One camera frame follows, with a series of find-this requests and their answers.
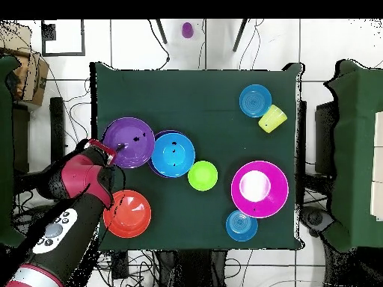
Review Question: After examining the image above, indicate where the purple bowl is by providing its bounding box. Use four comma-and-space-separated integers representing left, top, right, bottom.
102, 117, 156, 170
147, 129, 192, 179

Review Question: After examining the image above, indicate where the small green bowl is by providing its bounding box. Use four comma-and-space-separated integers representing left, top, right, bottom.
187, 160, 218, 191

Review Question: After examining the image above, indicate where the orange bowl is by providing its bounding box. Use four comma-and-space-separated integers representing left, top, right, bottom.
102, 190, 153, 239

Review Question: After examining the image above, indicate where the green cloth covered table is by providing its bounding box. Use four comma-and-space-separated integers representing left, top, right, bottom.
0, 55, 28, 249
322, 58, 383, 253

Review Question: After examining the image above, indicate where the cardboard box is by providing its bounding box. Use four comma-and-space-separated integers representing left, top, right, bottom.
0, 22, 50, 107

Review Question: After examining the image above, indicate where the dark green table cloth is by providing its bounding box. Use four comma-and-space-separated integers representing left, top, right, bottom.
89, 61, 306, 252

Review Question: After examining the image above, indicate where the black tripod leg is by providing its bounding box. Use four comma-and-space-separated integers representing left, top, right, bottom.
232, 19, 248, 52
155, 19, 168, 45

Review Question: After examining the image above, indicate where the purple cup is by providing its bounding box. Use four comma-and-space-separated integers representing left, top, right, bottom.
181, 21, 194, 39

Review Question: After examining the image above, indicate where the translucent blue small bowl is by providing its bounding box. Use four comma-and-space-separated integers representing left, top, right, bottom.
239, 84, 273, 118
225, 209, 259, 242

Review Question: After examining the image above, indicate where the translucent yellow cup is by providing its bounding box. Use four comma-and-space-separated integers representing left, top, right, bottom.
257, 104, 289, 135

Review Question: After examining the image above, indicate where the large pink bowl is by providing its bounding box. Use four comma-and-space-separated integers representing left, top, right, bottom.
230, 160, 290, 219

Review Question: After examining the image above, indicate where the black metal frame stand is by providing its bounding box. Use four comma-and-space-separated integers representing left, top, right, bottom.
12, 96, 67, 204

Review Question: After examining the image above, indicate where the black floor cable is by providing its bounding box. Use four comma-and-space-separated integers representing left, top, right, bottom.
146, 19, 172, 70

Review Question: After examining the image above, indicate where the black square floor frame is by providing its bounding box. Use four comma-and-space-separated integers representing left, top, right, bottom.
40, 19, 86, 57

